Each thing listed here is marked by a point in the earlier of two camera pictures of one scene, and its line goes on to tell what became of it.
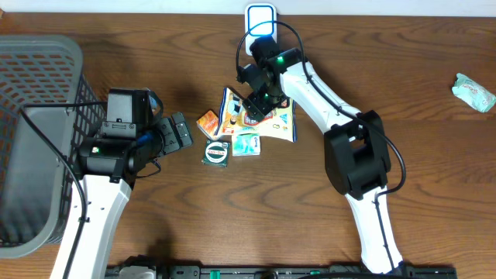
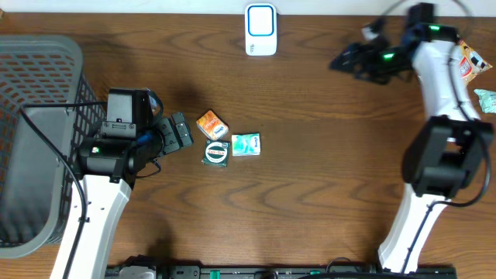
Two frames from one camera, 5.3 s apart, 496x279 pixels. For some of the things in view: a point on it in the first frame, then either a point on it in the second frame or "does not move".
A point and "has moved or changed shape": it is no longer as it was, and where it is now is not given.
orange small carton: [208, 123] does not move
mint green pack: [473, 93] has moved or changed shape
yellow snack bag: [235, 118] to [470, 63]
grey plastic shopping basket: [46, 101] does not move
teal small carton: [246, 144] does not move
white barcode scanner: [260, 20] does not move
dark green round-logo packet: [215, 153] does not move
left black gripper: [170, 128] does not move
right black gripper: [256, 108] to [364, 49]
